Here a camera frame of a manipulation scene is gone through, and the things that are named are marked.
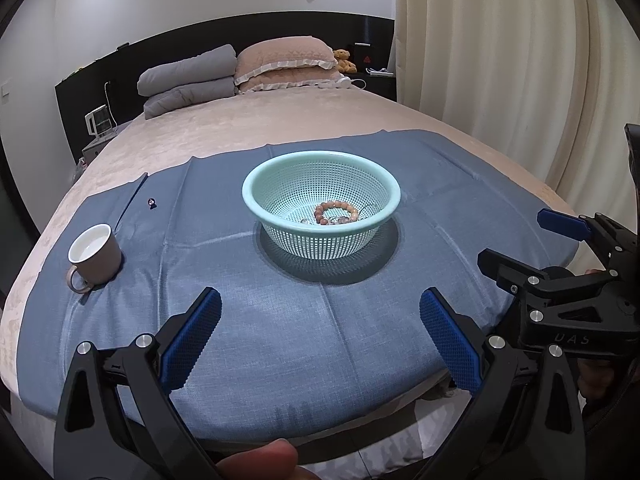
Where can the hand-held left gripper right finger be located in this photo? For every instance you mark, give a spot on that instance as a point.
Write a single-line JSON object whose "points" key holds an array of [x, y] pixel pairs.
{"points": [[450, 345]]}

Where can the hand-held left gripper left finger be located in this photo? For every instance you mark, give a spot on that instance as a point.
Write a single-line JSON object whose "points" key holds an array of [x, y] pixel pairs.
{"points": [[195, 340]]}

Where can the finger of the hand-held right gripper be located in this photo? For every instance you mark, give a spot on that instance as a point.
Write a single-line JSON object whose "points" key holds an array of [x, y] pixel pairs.
{"points": [[505, 270], [562, 225]]}

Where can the mint green plastic basket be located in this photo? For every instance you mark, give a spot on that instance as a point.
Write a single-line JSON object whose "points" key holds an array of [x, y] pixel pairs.
{"points": [[300, 240]]}

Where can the person's right hand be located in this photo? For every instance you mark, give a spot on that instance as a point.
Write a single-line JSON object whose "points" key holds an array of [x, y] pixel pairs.
{"points": [[595, 377]]}

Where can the person's left hand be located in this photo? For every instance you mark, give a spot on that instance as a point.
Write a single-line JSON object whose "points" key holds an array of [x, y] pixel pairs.
{"points": [[260, 462]]}

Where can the blue cloth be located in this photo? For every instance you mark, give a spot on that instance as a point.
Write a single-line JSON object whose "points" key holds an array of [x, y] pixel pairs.
{"points": [[300, 335]]}

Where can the beige ceramic cup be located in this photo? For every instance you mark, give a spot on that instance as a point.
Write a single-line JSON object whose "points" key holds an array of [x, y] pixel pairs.
{"points": [[100, 260]]}

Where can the dark thin stick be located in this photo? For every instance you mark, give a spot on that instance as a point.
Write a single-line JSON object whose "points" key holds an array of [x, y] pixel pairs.
{"points": [[140, 187]]}

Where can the cream curtain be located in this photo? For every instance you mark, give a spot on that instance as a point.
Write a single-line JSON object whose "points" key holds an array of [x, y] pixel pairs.
{"points": [[500, 60]]}

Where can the grey nightstand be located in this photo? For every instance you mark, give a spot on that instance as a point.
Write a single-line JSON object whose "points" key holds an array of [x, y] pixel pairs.
{"points": [[92, 149]]}

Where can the white power strip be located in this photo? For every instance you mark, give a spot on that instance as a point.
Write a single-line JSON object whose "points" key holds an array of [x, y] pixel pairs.
{"points": [[382, 73]]}

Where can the grey pillow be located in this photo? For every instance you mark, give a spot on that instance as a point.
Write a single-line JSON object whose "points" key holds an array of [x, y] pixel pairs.
{"points": [[190, 72], [180, 100]]}

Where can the white round charger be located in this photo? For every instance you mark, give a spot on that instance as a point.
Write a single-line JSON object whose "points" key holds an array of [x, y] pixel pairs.
{"points": [[342, 81]]}

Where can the brown teddy bear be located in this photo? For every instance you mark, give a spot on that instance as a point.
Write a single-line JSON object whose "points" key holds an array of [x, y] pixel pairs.
{"points": [[344, 62]]}

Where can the pink frilled pillow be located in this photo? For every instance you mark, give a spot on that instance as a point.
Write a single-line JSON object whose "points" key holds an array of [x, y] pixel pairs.
{"points": [[285, 55], [280, 83]]}

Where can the black headboard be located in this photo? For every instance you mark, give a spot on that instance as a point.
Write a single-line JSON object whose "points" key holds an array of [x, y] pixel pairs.
{"points": [[300, 25]]}

